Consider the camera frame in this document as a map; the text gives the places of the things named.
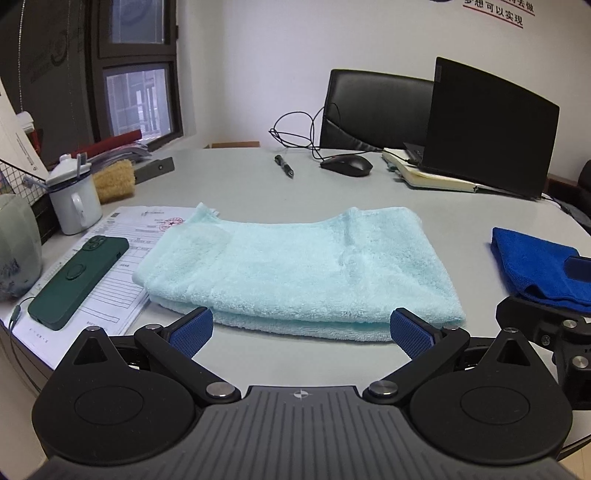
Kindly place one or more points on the open notebook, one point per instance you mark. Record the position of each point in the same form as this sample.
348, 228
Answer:
429, 177

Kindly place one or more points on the black leather sofa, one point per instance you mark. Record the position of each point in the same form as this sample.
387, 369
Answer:
585, 184

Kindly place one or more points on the dark blue cloth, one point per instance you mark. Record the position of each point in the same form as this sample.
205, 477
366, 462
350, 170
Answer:
531, 263

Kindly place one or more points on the black office chair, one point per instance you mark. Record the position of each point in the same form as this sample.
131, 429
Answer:
369, 110

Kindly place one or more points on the black laptop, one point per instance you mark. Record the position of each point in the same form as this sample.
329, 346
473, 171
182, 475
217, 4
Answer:
489, 124

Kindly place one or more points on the dark framed window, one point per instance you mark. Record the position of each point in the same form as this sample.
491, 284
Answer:
138, 97

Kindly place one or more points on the window with blinds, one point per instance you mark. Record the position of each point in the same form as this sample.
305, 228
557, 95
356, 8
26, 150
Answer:
46, 55

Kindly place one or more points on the pale green ceramic jar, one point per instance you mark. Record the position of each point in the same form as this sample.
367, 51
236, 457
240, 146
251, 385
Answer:
16, 249

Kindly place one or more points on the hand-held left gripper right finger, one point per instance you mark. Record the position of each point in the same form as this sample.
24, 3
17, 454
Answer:
412, 333

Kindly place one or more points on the white enamel mug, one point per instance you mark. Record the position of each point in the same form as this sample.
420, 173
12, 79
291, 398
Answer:
74, 203

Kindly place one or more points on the red and black wall lettering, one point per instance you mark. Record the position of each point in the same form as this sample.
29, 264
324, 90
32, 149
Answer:
498, 13

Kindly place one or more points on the light blue towel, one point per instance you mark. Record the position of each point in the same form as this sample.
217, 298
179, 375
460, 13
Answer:
295, 272

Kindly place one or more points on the printed paper sheets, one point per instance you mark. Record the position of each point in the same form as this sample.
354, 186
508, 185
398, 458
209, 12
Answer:
138, 230

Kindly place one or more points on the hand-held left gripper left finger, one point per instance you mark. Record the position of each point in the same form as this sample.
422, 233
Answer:
191, 330

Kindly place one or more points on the metal spoon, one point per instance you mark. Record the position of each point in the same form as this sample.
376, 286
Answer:
82, 166

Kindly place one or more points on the black computer mouse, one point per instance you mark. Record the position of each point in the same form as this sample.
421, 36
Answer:
347, 165

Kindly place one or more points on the brown cardboard box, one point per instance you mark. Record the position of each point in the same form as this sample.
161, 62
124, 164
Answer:
231, 144

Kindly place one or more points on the green phone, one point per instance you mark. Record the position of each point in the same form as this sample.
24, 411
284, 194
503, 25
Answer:
78, 281

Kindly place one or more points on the black pen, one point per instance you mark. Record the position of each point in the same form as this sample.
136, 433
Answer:
284, 166

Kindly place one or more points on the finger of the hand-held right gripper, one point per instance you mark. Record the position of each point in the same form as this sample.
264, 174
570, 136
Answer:
579, 268
531, 318

